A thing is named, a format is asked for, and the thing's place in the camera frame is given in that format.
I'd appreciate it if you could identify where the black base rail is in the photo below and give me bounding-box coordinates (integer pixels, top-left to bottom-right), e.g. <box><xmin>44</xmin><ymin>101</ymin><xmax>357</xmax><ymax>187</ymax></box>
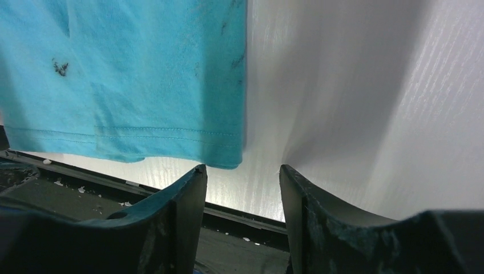
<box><xmin>1</xmin><ymin>132</ymin><xmax>292</xmax><ymax>273</ymax></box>

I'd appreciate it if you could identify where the turquoise t-shirt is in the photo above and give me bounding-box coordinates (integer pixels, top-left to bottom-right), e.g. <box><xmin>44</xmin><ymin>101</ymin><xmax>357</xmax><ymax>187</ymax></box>
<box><xmin>1</xmin><ymin>1</ymin><xmax>247</xmax><ymax>169</ymax></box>

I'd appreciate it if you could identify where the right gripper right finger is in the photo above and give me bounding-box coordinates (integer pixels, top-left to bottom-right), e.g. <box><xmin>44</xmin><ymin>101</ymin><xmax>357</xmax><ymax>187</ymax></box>
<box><xmin>279</xmin><ymin>164</ymin><xmax>483</xmax><ymax>273</ymax></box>

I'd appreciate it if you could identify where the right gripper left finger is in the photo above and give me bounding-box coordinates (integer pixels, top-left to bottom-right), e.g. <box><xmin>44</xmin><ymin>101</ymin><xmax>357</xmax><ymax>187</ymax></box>
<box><xmin>1</xmin><ymin>164</ymin><xmax>207</xmax><ymax>273</ymax></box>

